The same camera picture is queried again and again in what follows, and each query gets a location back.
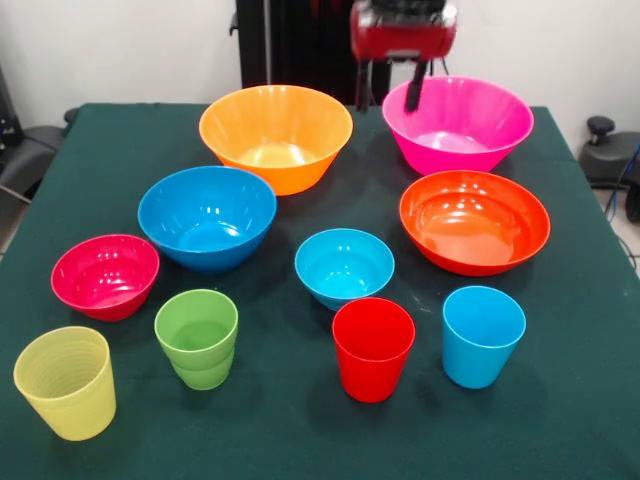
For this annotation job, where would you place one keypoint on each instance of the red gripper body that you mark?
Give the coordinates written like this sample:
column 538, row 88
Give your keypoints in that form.
column 400, row 37

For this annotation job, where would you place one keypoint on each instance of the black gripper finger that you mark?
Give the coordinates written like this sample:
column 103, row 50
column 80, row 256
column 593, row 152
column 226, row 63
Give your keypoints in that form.
column 416, row 90
column 365, row 85

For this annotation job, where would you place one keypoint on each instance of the small light blue bowl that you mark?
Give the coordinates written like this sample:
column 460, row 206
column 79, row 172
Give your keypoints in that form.
column 342, row 265

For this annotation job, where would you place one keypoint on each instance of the red cup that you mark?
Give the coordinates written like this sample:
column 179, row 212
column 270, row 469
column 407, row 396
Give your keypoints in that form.
column 372, row 360

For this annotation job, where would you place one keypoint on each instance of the green cup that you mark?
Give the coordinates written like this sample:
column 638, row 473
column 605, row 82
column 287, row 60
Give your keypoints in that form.
column 197, row 345

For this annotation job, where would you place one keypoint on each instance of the large pink bowl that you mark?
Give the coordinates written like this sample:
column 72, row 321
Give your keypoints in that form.
column 465, row 115

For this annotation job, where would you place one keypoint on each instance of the large orange bowl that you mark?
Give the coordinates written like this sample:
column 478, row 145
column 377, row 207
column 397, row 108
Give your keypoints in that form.
column 275, row 120

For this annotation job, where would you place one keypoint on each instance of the shallow red-orange bowl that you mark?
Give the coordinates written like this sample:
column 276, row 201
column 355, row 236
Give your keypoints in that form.
column 475, row 220

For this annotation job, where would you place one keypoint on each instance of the black chair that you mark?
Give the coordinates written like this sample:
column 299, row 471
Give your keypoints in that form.
column 30, row 150
column 605, row 160

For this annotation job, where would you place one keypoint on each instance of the medium blue bowl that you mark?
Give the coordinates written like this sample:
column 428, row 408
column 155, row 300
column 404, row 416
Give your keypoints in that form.
column 205, row 215

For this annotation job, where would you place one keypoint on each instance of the blue cup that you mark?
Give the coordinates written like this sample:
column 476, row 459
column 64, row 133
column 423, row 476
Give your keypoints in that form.
column 480, row 355

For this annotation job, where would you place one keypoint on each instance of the small crimson bowl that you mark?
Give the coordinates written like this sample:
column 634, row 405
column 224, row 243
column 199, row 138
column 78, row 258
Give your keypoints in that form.
column 105, row 280

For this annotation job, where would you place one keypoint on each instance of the dark green table cloth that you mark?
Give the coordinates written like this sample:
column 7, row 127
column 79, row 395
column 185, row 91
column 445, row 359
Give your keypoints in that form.
column 300, row 440

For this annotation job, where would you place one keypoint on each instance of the yellow cup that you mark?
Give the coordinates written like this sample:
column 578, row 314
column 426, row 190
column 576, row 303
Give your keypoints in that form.
column 65, row 390

